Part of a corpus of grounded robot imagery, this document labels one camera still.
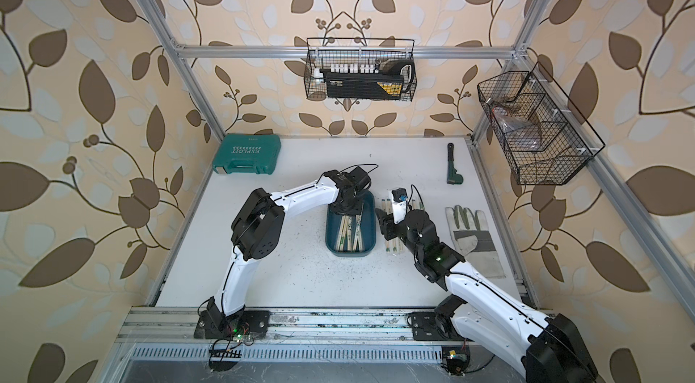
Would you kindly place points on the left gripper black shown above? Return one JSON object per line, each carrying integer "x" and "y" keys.
{"x": 343, "y": 212}

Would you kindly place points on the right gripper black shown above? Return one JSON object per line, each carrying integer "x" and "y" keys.
{"x": 387, "y": 225}

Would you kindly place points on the chopsticks pair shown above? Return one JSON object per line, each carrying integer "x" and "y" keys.
{"x": 399, "y": 246}
{"x": 389, "y": 244}

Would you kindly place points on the teal plastic storage box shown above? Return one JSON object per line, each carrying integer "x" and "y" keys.
{"x": 368, "y": 228}

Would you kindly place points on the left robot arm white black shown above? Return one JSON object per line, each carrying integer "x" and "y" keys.
{"x": 257, "y": 229}

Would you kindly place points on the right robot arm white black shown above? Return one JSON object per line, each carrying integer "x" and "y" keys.
{"x": 539, "y": 347}

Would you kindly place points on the wrapped chopsticks in box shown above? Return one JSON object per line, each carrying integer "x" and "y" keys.
{"x": 350, "y": 237}

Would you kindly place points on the black power supply box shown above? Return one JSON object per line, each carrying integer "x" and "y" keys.
{"x": 367, "y": 86}

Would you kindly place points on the white grey work glove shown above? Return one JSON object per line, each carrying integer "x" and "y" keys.
{"x": 471, "y": 236}

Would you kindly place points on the green black hand tool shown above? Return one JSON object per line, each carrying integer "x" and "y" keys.
{"x": 453, "y": 176}

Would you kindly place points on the green plastic tool case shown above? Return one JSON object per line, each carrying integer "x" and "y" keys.
{"x": 239, "y": 153}

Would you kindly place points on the plastic bag in basket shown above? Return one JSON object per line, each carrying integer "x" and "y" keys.
{"x": 515, "y": 129}

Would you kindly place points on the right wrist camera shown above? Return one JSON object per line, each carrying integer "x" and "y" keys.
{"x": 400, "y": 201}

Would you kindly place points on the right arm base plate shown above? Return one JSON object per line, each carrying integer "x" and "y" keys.
{"x": 432, "y": 326}

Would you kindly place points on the black wire basket back wall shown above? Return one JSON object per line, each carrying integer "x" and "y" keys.
{"x": 388, "y": 56}

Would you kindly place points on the black wire basket wall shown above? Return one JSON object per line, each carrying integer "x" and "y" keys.
{"x": 568, "y": 141}
{"x": 388, "y": 56}

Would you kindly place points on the black wire basket right wall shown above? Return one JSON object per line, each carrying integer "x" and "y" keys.
{"x": 568, "y": 141}

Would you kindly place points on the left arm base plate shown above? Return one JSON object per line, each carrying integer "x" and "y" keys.
{"x": 248, "y": 324}

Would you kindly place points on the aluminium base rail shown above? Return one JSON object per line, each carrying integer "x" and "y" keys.
{"x": 295, "y": 335}

